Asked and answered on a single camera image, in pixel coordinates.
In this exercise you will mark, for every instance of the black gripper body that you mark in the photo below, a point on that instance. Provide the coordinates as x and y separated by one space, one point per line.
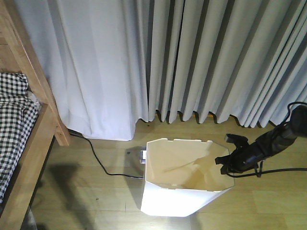
243 159

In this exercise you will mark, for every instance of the white plastic trash bin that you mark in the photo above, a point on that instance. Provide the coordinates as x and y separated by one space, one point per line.
181 176

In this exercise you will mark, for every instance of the light grey pleated curtain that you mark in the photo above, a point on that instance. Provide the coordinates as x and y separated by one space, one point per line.
111 63

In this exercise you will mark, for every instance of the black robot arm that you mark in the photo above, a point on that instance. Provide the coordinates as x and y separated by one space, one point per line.
275 141

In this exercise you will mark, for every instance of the silver floor power outlet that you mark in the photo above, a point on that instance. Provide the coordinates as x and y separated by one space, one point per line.
143 154

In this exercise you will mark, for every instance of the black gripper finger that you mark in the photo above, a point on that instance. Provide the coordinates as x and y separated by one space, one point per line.
222 160

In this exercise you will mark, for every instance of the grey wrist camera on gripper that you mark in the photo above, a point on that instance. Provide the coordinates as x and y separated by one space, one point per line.
237 140

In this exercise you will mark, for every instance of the black white checkered bedding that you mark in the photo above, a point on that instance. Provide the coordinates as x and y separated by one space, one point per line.
18 114

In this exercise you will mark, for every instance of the wooden bed frame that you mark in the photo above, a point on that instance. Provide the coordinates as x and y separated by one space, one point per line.
17 56

